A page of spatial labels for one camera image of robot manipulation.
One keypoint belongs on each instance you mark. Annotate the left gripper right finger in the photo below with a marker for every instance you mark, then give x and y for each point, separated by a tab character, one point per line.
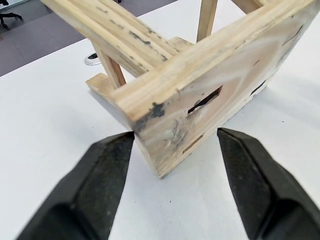
260	195

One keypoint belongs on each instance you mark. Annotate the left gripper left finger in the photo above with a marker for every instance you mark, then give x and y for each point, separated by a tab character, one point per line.
92	190

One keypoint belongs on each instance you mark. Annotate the wooden cross bar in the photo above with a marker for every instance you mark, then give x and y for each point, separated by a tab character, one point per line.
113	71
206	20

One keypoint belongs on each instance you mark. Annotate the wooden leg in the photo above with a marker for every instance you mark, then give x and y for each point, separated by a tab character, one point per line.
100	86
112	27

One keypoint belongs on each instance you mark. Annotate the black office chair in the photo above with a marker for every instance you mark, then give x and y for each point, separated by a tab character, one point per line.
8	17

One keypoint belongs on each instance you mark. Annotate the wooden seat board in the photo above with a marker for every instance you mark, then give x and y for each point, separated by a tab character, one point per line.
212	75

